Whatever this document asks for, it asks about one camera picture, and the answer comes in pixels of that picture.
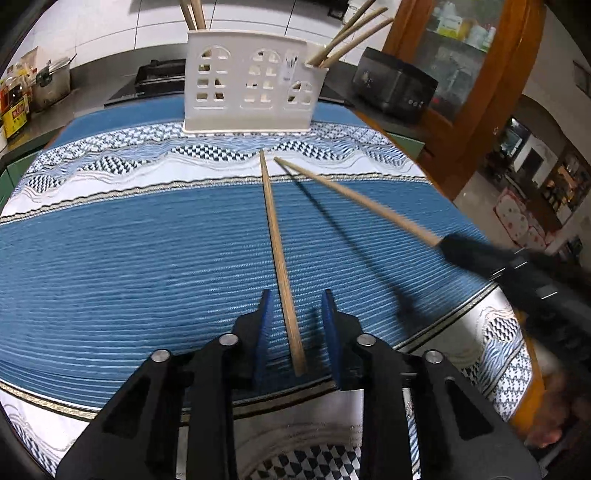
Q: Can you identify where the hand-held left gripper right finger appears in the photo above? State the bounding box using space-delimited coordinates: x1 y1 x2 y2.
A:
320 288 541 480

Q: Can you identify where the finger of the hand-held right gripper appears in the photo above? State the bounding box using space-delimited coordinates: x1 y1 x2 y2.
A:
436 232 522 282

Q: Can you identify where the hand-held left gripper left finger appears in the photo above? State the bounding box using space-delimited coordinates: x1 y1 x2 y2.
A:
55 288 273 480

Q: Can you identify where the white utensil holder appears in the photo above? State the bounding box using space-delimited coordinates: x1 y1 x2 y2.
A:
183 32 329 134

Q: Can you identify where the person's right hand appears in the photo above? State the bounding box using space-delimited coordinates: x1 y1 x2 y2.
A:
526 369 583 449

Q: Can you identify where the dotted floor mat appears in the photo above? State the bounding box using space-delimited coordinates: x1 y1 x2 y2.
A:
494 187 551 253

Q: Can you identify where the blue patterned table mat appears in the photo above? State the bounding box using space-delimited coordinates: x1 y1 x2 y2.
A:
0 99 539 480

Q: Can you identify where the black countertop appliance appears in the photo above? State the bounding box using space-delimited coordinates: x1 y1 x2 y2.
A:
352 46 438 124

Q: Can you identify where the wooden glass-door cabinet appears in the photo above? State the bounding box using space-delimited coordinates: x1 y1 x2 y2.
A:
383 0 548 200

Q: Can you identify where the white plastic bottle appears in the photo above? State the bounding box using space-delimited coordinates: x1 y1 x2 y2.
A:
467 23 497 52

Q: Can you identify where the yellow and white box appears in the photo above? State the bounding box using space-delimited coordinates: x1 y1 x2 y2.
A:
435 4 463 38

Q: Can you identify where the black gas stove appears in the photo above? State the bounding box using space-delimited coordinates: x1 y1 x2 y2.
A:
105 59 354 108

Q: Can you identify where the steel pressure cooker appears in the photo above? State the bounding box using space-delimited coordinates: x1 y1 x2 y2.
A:
33 54 77 112

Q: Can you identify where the snack bag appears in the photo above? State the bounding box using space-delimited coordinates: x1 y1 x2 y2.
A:
18 46 41 71

